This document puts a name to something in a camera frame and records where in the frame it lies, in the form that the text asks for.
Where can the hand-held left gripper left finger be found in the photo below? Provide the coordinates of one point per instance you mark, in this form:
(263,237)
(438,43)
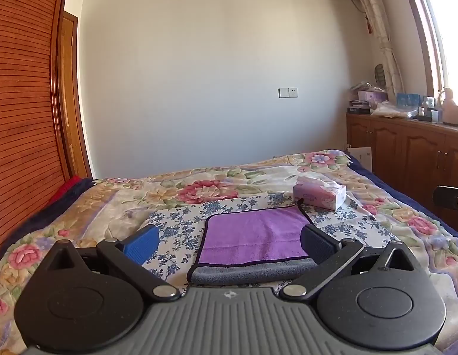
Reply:
(142,244)

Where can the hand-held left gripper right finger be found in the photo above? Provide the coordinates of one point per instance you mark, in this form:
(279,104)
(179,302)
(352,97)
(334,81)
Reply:
(314,242)

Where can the purple and grey towel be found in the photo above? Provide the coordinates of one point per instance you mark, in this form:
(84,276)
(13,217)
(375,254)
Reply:
(251,235)

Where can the blue floral white cloth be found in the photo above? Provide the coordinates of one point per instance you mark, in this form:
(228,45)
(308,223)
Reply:
(184,225)

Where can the pink and white tissue box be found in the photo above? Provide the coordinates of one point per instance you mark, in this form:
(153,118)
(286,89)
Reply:
(319,193)

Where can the wooden cabinet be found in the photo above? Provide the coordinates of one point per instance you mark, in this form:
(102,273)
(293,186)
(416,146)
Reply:
(399,148)

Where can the pink bottle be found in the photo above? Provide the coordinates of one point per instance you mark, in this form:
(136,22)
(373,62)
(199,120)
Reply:
(451,109)

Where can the small white bottle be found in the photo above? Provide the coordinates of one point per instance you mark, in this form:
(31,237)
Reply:
(421,112)

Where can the floral bed blanket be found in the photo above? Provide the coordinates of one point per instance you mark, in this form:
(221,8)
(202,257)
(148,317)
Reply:
(214,188)

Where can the red cloth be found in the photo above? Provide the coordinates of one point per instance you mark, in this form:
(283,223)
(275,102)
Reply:
(66,188)

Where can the blue printed box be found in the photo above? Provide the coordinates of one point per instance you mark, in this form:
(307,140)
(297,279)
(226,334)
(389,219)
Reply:
(408,100)

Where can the clear plastic bag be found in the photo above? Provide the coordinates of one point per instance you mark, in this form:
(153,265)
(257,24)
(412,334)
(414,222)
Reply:
(386,109)

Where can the purple tissue box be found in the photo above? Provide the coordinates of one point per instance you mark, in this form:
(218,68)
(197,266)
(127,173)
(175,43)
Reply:
(373,97)

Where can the black flat box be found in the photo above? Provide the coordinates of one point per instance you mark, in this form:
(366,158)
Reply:
(358,110)

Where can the dark hand fan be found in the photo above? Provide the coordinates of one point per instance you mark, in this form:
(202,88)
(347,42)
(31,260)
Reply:
(380,75)

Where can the wooden door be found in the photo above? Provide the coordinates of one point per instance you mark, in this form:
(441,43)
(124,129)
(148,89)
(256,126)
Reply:
(72,100)

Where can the wooden framed window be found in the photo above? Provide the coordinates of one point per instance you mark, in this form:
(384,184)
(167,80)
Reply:
(443,26)

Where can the wooden louvred wardrobe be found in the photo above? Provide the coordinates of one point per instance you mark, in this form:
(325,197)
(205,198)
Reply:
(22,118)

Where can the patterned beige curtain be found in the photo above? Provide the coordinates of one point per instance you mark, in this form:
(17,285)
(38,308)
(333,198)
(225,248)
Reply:
(380,26)

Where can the red hanging tassel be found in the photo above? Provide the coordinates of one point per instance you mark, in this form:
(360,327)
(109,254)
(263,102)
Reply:
(367,26)

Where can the white wall socket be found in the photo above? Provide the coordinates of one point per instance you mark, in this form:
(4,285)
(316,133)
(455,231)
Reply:
(288,92)

